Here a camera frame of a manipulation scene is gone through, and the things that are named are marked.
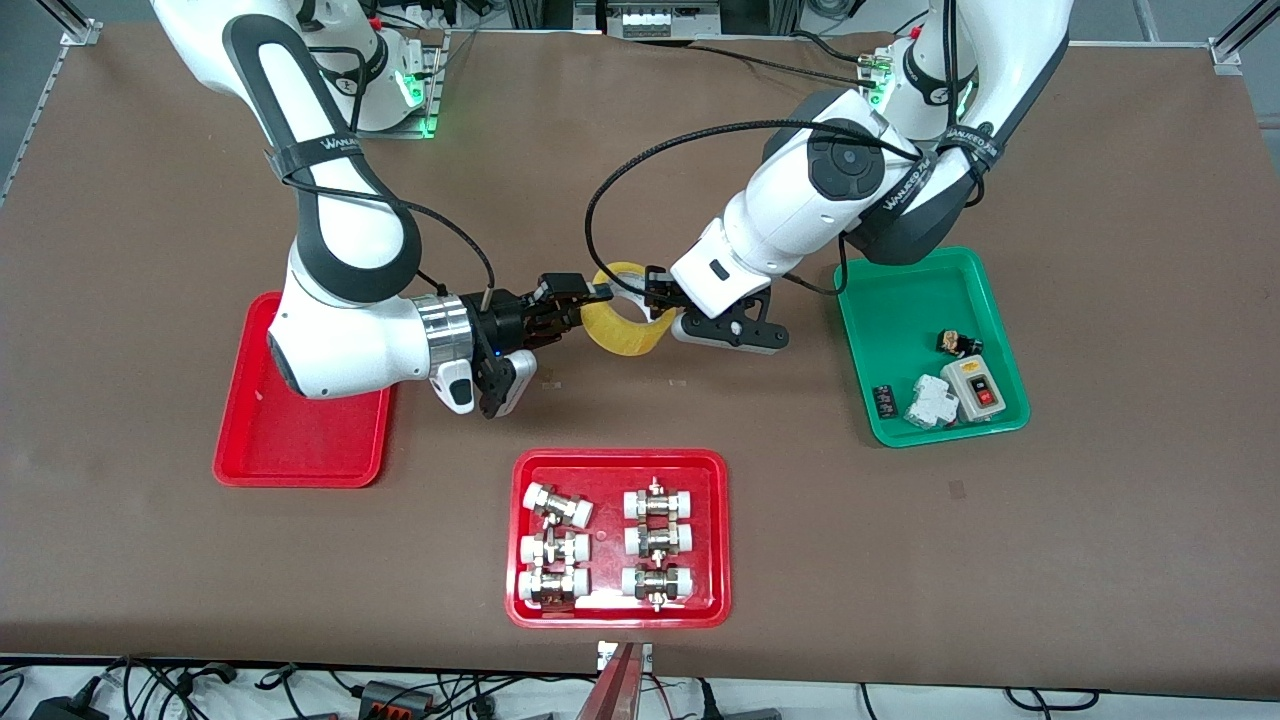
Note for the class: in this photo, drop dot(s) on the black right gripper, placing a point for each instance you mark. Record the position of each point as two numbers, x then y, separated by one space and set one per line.
505 325

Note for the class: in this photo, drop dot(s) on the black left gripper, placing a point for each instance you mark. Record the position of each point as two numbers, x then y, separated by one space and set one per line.
661 290

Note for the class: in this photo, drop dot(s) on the yellow tape roll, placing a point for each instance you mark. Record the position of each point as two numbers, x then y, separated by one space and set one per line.
625 343

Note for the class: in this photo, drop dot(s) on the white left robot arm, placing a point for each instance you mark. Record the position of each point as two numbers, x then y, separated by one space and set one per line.
790 220

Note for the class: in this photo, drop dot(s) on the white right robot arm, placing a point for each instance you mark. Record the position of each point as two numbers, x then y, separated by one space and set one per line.
340 350

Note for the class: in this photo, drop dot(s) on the red plastic tray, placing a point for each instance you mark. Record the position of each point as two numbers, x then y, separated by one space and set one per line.
608 470
300 450

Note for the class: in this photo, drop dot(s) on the green plastic tray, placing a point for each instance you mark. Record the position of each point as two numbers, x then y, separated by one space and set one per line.
900 340

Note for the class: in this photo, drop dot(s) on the brass fitting with white caps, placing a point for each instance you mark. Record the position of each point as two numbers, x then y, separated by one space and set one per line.
560 506
658 502
553 585
657 583
658 540
555 548

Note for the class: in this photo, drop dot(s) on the small black terminal block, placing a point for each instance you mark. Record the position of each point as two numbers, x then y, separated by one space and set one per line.
885 400

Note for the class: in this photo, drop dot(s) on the grey terminal block device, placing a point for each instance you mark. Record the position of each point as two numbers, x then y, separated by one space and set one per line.
660 20

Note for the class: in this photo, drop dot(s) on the white circuit breaker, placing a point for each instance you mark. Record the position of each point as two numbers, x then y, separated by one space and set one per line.
930 400

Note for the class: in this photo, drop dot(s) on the small black brass connector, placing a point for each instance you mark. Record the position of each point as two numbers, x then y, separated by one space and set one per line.
958 344

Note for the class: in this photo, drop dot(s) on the red aluminium profile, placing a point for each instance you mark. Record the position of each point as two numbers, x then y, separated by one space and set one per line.
615 690

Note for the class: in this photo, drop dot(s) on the grey orange connector box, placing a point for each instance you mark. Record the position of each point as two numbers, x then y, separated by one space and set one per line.
395 698

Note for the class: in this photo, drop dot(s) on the black power adapter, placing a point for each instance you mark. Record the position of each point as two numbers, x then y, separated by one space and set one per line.
65 708

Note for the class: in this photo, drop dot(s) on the aluminium arm base plate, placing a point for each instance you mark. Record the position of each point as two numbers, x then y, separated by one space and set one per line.
433 110

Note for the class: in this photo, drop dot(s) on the grey switch box red button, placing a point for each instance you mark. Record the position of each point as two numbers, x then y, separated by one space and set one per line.
975 390

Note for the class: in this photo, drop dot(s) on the small silver bracket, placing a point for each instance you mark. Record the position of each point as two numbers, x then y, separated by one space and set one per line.
605 655

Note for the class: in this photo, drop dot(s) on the silver corner bracket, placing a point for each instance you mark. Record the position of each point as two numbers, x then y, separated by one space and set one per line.
78 33
1226 55

